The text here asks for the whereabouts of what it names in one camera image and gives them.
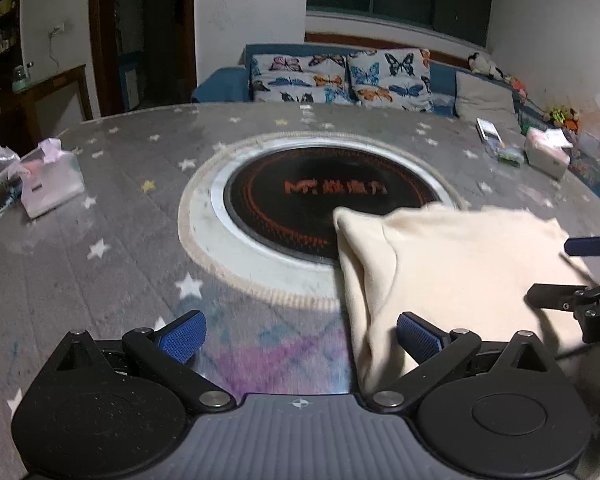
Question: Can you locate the pink and orange plush toy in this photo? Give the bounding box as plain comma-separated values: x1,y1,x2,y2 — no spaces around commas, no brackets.
500,72,529,99

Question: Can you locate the cream garment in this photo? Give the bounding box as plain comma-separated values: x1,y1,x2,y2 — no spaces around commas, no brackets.
332,203,600,394

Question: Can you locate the butterfly print pillow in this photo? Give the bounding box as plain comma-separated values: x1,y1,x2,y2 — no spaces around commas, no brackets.
346,48,435,113
250,52,357,106

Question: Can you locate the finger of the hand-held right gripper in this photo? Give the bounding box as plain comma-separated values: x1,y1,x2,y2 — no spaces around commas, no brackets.
526,275,600,314
563,226,600,257

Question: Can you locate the white tissue box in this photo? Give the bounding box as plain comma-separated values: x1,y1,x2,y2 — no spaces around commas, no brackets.
524,126,572,180

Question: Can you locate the pink tissue pack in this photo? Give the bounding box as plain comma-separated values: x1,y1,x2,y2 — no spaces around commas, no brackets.
19,138,86,219

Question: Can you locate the yellow and green plush toy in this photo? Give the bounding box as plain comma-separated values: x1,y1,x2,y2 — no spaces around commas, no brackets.
545,105,581,129

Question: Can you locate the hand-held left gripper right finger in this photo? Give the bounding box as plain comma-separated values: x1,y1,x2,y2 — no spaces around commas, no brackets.
367,311,576,411

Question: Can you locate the blue sofa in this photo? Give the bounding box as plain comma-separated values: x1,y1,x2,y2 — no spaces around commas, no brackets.
190,43,600,197

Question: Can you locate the grey star print tablecloth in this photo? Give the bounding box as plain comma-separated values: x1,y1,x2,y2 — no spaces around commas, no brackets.
0,101,600,480

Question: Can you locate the small clear plastic box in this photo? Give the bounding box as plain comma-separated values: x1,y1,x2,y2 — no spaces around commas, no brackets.
485,140,525,165

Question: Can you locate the wooden side table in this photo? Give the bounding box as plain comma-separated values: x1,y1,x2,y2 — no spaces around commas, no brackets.
10,63,94,137

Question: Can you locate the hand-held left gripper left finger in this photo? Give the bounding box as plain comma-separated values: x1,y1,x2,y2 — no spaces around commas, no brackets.
27,310,235,411

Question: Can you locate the dark wooden doorway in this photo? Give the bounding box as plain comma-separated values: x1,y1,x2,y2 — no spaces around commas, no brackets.
89,0,197,117

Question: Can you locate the clear storage box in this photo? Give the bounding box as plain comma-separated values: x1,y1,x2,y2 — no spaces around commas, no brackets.
570,132,600,189

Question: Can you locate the round black induction cooktop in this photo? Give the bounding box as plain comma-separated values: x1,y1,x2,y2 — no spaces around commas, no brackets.
177,131,469,311

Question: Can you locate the beige pillow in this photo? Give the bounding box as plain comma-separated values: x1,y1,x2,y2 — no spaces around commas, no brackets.
454,71,522,132

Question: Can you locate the black and white plush toy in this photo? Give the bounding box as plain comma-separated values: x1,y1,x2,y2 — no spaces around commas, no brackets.
467,52,499,77

